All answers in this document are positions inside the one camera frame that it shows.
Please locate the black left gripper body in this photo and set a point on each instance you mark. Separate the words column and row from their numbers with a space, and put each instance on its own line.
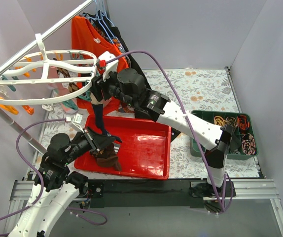
column 90, row 138

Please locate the orange t-shirt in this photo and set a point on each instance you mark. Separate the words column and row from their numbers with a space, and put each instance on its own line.
column 85, row 37

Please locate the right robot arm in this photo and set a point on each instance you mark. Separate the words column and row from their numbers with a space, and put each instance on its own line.
column 130, row 88

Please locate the black hanging garment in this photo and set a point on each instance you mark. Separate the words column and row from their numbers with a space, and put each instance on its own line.
column 134, row 63

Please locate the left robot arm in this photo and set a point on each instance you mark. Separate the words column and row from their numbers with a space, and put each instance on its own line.
column 55, row 186

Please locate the pink green sock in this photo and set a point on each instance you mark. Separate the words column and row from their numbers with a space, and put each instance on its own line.
column 69, row 106

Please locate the silver clothes rail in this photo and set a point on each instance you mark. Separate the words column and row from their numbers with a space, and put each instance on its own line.
column 14, row 59

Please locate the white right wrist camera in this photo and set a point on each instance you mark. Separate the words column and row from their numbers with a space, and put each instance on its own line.
column 106, row 63

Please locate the green compartment box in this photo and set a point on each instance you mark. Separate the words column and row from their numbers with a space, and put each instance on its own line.
column 243, row 145

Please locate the red plastic tray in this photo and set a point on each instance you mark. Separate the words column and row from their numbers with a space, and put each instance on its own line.
column 143, row 153

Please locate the navy beige red sock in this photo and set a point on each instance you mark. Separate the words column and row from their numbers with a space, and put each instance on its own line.
column 98, row 108

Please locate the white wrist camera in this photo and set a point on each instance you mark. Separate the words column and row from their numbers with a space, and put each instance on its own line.
column 75, row 122
column 106, row 63

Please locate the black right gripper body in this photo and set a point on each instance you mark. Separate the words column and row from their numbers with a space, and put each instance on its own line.
column 99, row 85

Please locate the white round sock hanger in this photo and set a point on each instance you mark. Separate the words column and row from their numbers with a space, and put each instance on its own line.
column 42, row 61

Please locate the aluminium frame rail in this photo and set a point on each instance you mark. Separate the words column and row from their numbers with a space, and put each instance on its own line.
column 171, row 192

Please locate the brown ribbed sock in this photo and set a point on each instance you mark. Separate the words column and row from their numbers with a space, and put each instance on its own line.
column 108, row 152
column 109, row 161

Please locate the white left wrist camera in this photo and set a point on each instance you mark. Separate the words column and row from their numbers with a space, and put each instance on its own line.
column 75, row 122

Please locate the floral table mat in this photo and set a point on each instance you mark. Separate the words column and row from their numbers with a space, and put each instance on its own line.
column 207, row 90

